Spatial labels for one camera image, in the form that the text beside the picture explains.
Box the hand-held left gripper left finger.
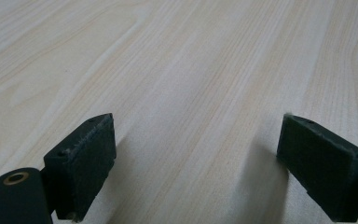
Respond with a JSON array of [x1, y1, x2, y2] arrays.
[[42, 112, 117, 222]]

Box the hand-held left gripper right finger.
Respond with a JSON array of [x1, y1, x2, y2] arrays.
[[276, 113, 358, 223]]

